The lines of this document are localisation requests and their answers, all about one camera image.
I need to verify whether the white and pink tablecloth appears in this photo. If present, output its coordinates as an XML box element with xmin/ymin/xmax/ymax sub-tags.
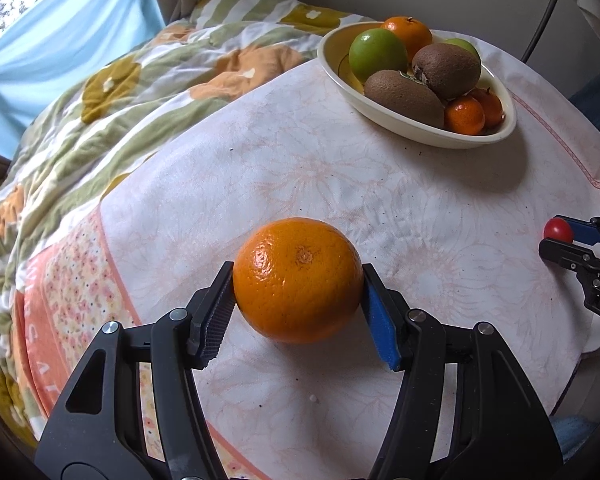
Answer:
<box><xmin>12</xmin><ymin>35</ymin><xmax>600</xmax><ymax>480</ymax></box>

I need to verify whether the red cherry tomato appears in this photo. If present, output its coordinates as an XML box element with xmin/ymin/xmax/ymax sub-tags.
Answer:
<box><xmin>543</xmin><ymin>218</ymin><xmax>574</xmax><ymax>244</ymax></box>

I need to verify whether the small mandarin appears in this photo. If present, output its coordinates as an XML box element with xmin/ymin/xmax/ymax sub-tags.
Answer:
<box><xmin>381</xmin><ymin>16</ymin><xmax>434</xmax><ymax>61</ymax></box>
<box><xmin>472</xmin><ymin>86</ymin><xmax>504</xmax><ymax>128</ymax></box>
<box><xmin>444</xmin><ymin>96</ymin><xmax>486</xmax><ymax>136</ymax></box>

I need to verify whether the plump brown kiwi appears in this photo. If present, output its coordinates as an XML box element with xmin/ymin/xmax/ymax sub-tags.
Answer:
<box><xmin>411</xmin><ymin>43</ymin><xmax>482</xmax><ymax>101</ymax></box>

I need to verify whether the small green apple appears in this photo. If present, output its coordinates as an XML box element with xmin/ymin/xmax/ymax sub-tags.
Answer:
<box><xmin>442</xmin><ymin>37</ymin><xmax>482</xmax><ymax>61</ymax></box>

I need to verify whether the large green apple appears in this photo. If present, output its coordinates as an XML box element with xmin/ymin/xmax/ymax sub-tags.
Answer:
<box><xmin>349</xmin><ymin>28</ymin><xmax>410</xmax><ymax>84</ymax></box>

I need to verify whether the light blue curtain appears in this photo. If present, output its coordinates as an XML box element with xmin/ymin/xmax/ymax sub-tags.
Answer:
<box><xmin>0</xmin><ymin>0</ymin><xmax>166</xmax><ymax>161</ymax></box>

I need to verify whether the floral quilt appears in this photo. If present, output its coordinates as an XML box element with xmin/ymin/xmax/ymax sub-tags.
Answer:
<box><xmin>0</xmin><ymin>0</ymin><xmax>396</xmax><ymax>451</ymax></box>

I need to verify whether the large orange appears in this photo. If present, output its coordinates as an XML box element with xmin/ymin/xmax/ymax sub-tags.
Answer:
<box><xmin>232</xmin><ymin>217</ymin><xmax>365</xmax><ymax>345</ymax></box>

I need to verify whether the dark cable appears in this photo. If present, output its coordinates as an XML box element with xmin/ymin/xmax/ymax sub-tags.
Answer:
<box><xmin>522</xmin><ymin>0</ymin><xmax>571</xmax><ymax>63</ymax></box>

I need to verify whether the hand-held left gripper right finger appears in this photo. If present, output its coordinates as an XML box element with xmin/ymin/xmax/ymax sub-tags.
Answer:
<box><xmin>361</xmin><ymin>262</ymin><xmax>565</xmax><ymax>480</ymax></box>

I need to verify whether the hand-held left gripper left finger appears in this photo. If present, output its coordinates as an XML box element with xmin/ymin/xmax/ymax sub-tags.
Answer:
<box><xmin>34</xmin><ymin>261</ymin><xmax>236</xmax><ymax>480</ymax></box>

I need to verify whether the elongated brown kiwi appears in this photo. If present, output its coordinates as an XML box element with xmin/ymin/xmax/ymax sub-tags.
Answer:
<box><xmin>364</xmin><ymin>69</ymin><xmax>446</xmax><ymax>130</ymax></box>

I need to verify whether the cream oval bowl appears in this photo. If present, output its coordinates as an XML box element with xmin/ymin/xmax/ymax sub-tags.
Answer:
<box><xmin>316</xmin><ymin>21</ymin><xmax>518</xmax><ymax>149</ymax></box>

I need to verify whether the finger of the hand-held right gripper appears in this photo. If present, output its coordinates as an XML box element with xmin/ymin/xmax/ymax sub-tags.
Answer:
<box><xmin>539</xmin><ymin>238</ymin><xmax>600</xmax><ymax>281</ymax></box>
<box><xmin>562</xmin><ymin>210</ymin><xmax>600</xmax><ymax>248</ymax></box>

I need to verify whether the dark cloth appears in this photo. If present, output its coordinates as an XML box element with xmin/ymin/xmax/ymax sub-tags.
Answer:
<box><xmin>567</xmin><ymin>65</ymin><xmax>600</xmax><ymax>161</ymax></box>

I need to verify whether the blue denim cloth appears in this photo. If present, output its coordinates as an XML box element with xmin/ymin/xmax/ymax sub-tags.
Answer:
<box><xmin>550</xmin><ymin>412</ymin><xmax>600</xmax><ymax>466</ymax></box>

